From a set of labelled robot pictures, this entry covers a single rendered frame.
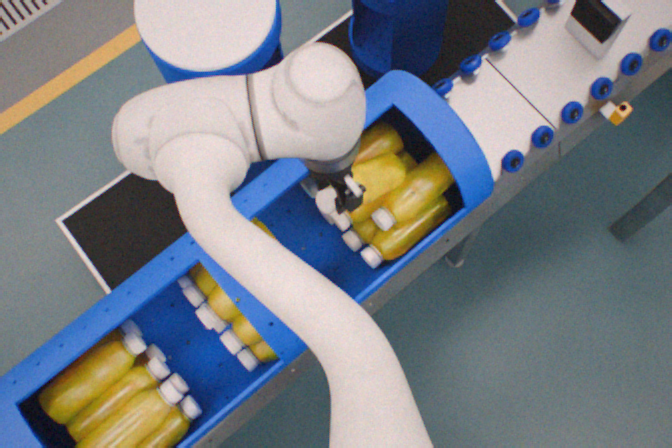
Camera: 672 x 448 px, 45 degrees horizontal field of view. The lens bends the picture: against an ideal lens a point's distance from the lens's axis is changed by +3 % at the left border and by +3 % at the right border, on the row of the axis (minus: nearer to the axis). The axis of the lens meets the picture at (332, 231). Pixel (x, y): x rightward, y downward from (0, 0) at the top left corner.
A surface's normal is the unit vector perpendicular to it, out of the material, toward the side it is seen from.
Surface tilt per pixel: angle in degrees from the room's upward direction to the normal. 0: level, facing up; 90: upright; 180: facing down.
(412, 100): 16
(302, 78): 5
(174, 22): 0
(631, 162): 0
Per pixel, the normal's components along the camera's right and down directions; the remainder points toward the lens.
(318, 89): 0.04, -0.03
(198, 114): 0.00, -0.51
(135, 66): -0.05, -0.25
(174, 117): -0.20, -0.46
